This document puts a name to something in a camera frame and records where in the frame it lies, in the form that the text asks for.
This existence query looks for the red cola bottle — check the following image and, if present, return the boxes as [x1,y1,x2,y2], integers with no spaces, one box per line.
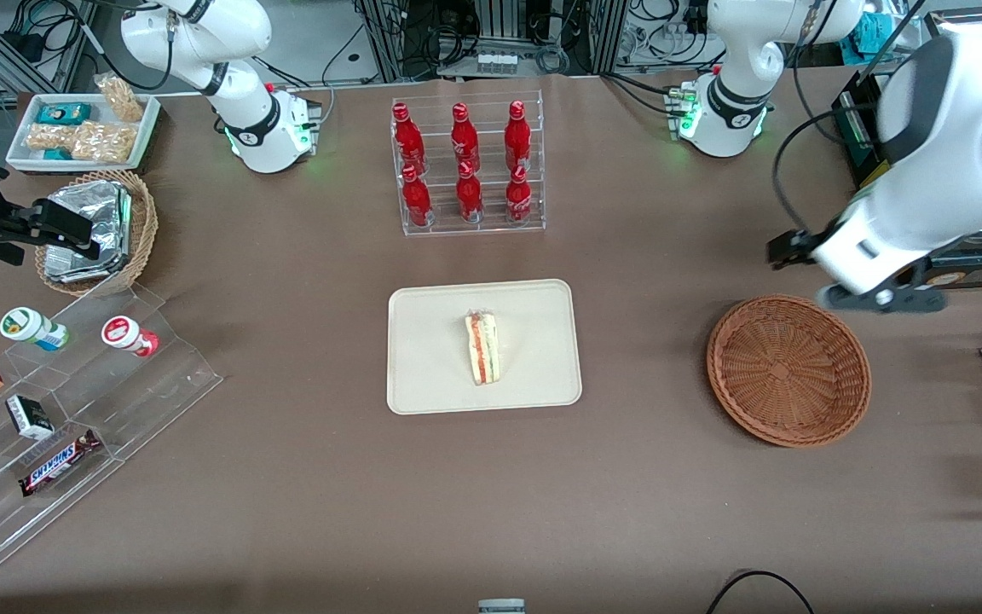
[505,165,534,224]
[504,100,533,171]
[455,160,485,224]
[450,102,481,171]
[401,165,434,228]
[392,102,429,176]

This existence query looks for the small black white box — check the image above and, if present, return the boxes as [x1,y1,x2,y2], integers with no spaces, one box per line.
[5,394,55,442]

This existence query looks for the Snickers chocolate bar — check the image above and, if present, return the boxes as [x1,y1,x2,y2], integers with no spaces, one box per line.
[18,429,103,498]

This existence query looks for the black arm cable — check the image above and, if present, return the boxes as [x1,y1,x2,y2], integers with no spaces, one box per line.
[772,101,884,235]

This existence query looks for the green lid yogurt cup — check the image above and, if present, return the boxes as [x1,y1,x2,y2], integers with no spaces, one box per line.
[0,307,70,352]

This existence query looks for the teal background box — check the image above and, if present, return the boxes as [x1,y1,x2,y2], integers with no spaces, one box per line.
[849,10,910,54]

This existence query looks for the silver foil packs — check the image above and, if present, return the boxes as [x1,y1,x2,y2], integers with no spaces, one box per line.
[43,181,132,283]

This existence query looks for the clear bag of nut snacks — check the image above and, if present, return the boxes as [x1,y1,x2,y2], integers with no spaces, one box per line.
[71,121,139,164]
[26,123,76,153]
[95,74,145,123]

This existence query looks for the aluminium frame rack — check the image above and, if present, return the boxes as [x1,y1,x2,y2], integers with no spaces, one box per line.
[359,0,628,79]

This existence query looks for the beige rectangular tray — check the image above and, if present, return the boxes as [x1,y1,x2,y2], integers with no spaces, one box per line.
[386,279,583,416]

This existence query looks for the black loop cable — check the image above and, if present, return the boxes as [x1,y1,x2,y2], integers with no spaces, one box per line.
[706,570,816,614]

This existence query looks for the red lid yogurt cup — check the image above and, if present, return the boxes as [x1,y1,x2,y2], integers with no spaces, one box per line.
[101,316,160,358]

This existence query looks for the teal snack box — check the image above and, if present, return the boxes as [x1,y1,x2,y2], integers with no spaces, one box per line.
[37,102,92,126]

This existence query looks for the round brown wicker basket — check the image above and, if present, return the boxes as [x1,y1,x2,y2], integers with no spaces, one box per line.
[707,294,872,449]

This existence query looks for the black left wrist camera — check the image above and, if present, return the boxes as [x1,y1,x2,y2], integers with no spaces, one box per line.
[766,229,817,270]

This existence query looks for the white snack tray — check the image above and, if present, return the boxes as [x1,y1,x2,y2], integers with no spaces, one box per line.
[5,92,162,176]

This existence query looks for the clear acrylic tiered shelf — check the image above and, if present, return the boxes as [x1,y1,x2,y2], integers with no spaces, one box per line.
[0,286,224,581]

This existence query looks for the triangle sandwich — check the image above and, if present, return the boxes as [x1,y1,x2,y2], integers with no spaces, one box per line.
[465,311,500,386]

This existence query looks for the clear acrylic bottle rack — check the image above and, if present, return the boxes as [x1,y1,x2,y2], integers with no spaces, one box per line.
[390,90,547,238]

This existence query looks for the tan wicker basket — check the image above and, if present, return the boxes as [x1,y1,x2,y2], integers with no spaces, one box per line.
[35,171,159,298]

